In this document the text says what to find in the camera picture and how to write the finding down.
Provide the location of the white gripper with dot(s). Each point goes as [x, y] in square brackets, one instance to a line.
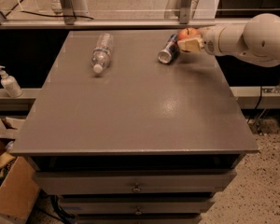
[210, 39]

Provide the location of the drawer with knob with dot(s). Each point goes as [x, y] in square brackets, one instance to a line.
[137, 205]
[143, 182]

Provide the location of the clear plastic water bottle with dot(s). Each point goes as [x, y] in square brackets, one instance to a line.
[101, 56]

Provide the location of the top drawer with knob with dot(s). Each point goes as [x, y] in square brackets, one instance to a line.
[143, 182]

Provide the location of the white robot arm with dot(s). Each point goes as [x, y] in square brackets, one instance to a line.
[256, 41]

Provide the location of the metal bracket post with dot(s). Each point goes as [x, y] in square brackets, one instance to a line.
[184, 12]
[68, 12]

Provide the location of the red apple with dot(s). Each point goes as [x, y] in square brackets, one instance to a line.
[187, 33]

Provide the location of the metal bracket post left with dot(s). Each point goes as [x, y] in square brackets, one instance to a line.
[68, 12]

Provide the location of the grey drawer cabinet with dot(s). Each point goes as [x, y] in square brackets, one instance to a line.
[138, 115]

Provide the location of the redbull can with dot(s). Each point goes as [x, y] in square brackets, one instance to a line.
[170, 51]

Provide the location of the white pump dispenser bottle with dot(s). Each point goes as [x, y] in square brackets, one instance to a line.
[10, 84]

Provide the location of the middle drawer with knob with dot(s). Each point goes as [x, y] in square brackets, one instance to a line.
[137, 205]

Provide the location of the cardboard box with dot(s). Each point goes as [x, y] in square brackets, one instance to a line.
[18, 192]

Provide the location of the metal bracket post right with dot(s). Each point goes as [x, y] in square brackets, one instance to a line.
[184, 12]

